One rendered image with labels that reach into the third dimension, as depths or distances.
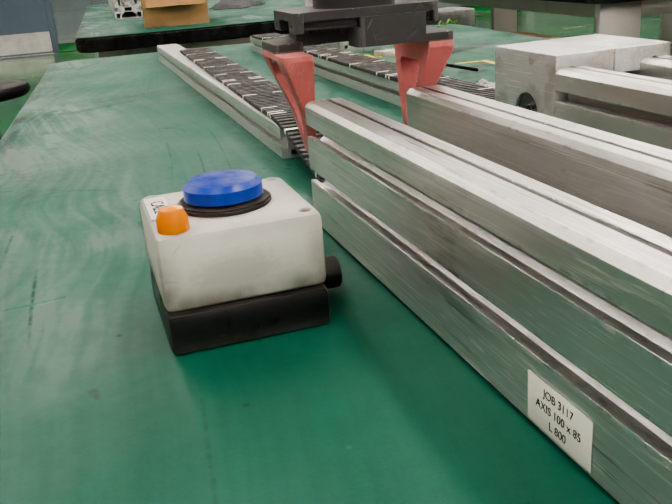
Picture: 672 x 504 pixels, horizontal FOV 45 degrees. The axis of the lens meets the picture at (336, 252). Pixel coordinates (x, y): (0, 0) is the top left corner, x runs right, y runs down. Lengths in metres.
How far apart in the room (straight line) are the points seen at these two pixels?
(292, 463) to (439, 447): 0.05
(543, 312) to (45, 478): 0.19
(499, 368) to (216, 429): 0.12
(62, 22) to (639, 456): 11.31
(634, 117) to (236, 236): 0.30
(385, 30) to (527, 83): 0.15
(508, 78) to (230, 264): 0.36
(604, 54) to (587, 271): 0.39
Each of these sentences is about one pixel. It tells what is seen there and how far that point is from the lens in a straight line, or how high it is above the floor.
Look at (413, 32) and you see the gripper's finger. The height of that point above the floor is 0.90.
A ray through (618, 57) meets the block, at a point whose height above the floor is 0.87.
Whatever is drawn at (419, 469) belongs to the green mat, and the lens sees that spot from 0.30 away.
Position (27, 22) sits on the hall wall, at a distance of 11.50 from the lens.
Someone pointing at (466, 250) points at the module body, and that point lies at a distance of 0.34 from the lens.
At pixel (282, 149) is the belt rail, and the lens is 0.75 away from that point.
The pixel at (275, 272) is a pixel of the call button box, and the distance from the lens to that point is 0.39.
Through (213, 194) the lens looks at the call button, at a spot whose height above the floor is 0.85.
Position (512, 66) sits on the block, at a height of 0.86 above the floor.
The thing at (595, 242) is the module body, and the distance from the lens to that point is 0.26.
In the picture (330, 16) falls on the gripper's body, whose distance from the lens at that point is 0.55.
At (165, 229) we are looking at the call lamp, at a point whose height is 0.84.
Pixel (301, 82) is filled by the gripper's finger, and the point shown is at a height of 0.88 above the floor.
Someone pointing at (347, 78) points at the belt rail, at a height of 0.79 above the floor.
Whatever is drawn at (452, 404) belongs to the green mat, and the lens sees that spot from 0.34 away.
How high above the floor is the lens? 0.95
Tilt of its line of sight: 20 degrees down
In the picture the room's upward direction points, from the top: 4 degrees counter-clockwise
